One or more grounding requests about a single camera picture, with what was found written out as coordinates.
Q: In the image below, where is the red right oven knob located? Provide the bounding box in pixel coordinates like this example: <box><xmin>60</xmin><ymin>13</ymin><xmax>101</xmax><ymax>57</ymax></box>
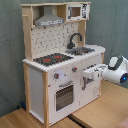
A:
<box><xmin>71</xmin><ymin>65</ymin><xmax>79</xmax><ymax>73</ymax></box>

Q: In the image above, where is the black toy faucet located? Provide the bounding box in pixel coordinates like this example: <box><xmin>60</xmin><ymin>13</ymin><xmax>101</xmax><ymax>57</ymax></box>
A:
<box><xmin>67</xmin><ymin>33</ymin><xmax>82</xmax><ymax>49</ymax></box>

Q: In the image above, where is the black toy stovetop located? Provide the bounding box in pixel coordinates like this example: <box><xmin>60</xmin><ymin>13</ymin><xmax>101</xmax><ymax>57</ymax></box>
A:
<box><xmin>34</xmin><ymin>53</ymin><xmax>70</xmax><ymax>67</ymax></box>

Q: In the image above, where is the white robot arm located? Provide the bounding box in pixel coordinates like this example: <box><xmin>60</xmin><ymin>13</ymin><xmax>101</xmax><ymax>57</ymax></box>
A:
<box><xmin>83</xmin><ymin>55</ymin><xmax>128</xmax><ymax>84</ymax></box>

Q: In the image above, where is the white cabinet door with window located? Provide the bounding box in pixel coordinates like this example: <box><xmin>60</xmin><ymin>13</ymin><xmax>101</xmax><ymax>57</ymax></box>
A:
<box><xmin>80</xmin><ymin>55</ymin><xmax>102</xmax><ymax>106</ymax></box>

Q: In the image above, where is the toy microwave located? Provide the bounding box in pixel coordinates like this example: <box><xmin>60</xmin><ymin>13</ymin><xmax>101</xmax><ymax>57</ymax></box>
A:
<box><xmin>66</xmin><ymin>3</ymin><xmax>90</xmax><ymax>21</ymax></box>

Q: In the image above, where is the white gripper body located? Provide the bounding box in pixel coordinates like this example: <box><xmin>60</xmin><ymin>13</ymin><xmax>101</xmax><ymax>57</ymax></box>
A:
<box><xmin>83</xmin><ymin>64</ymin><xmax>106</xmax><ymax>80</ymax></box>

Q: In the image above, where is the grey range hood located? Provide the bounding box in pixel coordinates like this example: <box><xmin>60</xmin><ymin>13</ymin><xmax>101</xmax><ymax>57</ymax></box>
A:
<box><xmin>35</xmin><ymin>5</ymin><xmax>64</xmax><ymax>27</ymax></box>

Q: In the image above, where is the wooden toy kitchen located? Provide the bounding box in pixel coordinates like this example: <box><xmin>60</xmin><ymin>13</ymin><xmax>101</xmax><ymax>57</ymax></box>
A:
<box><xmin>22</xmin><ymin>2</ymin><xmax>105</xmax><ymax>127</ymax></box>

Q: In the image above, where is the grey toy sink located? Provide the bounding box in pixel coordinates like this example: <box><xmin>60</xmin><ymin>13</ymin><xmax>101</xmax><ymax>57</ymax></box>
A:
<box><xmin>65</xmin><ymin>47</ymin><xmax>95</xmax><ymax>56</ymax></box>

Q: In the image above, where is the white oven door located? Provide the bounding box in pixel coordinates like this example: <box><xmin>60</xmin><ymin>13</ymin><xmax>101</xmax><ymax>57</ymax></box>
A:
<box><xmin>49</xmin><ymin>79</ymin><xmax>79</xmax><ymax>125</ymax></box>

